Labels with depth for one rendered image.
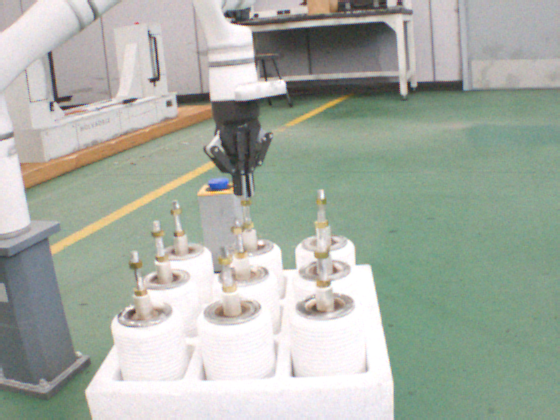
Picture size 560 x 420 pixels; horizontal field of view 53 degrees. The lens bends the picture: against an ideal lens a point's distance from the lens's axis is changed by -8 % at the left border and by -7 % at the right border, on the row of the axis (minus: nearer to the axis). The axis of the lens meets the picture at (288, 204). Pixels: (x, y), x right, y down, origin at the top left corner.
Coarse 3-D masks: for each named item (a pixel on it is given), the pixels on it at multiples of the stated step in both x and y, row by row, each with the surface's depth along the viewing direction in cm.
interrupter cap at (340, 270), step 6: (306, 264) 89; (312, 264) 89; (336, 264) 88; (342, 264) 88; (300, 270) 87; (306, 270) 87; (312, 270) 87; (336, 270) 87; (342, 270) 86; (348, 270) 85; (300, 276) 85; (306, 276) 85; (312, 276) 85; (318, 276) 84; (330, 276) 84; (336, 276) 84; (342, 276) 84
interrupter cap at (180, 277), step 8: (152, 272) 91; (176, 272) 90; (184, 272) 90; (144, 280) 88; (152, 280) 88; (176, 280) 88; (184, 280) 87; (152, 288) 85; (160, 288) 85; (168, 288) 85
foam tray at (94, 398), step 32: (288, 288) 100; (192, 352) 84; (288, 352) 79; (384, 352) 76; (96, 384) 74; (128, 384) 73; (160, 384) 73; (192, 384) 73; (224, 384) 72; (256, 384) 72; (288, 384) 71; (320, 384) 71; (352, 384) 70; (384, 384) 70; (96, 416) 73; (128, 416) 73; (160, 416) 72; (192, 416) 72; (224, 416) 72; (256, 416) 72; (288, 416) 71; (320, 416) 71; (352, 416) 71; (384, 416) 71
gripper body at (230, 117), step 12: (216, 108) 90; (228, 108) 89; (240, 108) 89; (252, 108) 90; (216, 120) 91; (228, 120) 90; (240, 120) 90; (252, 120) 94; (216, 132) 91; (228, 132) 91; (240, 132) 93; (228, 144) 91
